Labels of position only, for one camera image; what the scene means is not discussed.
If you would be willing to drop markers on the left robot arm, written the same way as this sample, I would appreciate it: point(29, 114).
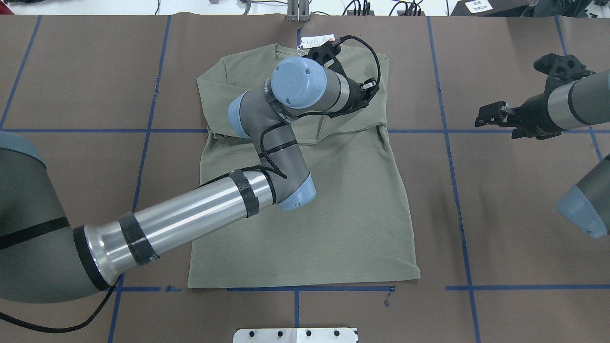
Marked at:
point(45, 260)

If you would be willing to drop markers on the white metal mounting plate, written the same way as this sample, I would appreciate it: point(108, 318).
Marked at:
point(297, 335)

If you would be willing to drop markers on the green long-sleeve shirt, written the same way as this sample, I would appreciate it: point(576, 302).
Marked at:
point(358, 228)

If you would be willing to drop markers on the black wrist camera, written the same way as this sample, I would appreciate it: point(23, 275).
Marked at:
point(326, 56)
point(560, 70)

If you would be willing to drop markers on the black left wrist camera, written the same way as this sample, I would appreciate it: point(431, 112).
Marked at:
point(326, 56)

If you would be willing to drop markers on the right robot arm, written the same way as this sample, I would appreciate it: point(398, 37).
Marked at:
point(563, 119)

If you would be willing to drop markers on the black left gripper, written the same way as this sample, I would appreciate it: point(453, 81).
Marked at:
point(354, 95)

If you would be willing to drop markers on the aluminium frame post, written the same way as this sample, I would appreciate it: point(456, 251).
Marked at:
point(298, 10)

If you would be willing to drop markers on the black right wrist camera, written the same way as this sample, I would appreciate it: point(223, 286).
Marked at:
point(560, 70)

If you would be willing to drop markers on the white shirt price tag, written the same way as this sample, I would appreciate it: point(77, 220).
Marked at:
point(309, 42)

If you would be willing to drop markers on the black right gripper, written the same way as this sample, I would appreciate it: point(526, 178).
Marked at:
point(534, 111)

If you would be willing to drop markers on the brown paper table cover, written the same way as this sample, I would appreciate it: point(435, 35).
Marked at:
point(112, 105)

